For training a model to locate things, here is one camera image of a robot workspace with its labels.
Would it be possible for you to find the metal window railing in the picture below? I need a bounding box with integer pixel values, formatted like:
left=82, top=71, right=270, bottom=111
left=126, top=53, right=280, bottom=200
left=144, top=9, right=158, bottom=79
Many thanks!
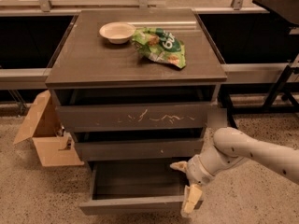
left=0, top=0, right=289, bottom=90

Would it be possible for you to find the grey top drawer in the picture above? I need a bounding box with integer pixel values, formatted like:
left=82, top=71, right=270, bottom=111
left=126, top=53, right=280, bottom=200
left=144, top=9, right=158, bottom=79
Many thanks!
left=53, top=85, right=218, bottom=133

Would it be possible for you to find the grey drawer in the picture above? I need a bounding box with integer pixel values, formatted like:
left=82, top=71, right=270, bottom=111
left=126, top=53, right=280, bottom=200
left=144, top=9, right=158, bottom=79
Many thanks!
left=75, top=128, right=206, bottom=161
left=53, top=85, right=218, bottom=133
left=80, top=158, right=189, bottom=215

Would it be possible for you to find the white bowl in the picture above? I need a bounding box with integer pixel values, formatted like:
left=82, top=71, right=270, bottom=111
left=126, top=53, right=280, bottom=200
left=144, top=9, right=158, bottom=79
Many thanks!
left=99, top=22, right=135, bottom=45

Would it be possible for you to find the grey bottom drawer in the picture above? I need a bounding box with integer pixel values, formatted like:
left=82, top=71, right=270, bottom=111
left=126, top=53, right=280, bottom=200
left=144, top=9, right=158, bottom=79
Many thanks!
left=80, top=158, right=189, bottom=215

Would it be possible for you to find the grey drawer cabinet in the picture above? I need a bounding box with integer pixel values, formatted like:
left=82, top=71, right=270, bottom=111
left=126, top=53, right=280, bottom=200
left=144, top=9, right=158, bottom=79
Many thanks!
left=45, top=8, right=228, bottom=166

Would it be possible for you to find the green chip bag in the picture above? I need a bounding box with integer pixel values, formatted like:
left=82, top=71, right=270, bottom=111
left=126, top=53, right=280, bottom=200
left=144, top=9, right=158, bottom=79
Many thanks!
left=132, top=28, right=186, bottom=69

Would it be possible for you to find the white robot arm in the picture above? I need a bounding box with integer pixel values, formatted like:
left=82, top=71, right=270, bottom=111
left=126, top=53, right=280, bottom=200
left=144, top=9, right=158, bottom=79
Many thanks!
left=170, top=127, right=299, bottom=217

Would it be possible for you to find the grey middle drawer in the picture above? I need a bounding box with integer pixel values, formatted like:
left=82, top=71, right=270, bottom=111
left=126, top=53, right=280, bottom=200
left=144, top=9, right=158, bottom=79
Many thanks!
left=75, top=128, right=206, bottom=161

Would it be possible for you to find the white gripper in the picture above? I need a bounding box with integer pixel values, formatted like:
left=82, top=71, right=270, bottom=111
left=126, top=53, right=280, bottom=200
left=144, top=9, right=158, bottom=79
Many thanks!
left=170, top=155, right=214, bottom=217

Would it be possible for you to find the open cardboard box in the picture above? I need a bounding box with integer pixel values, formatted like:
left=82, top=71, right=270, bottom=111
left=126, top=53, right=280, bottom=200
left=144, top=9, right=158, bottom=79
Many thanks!
left=13, top=91, right=84, bottom=167

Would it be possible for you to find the black side table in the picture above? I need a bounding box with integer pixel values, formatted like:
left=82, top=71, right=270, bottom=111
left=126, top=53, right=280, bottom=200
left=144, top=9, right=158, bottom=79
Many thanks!
left=219, top=0, right=299, bottom=129

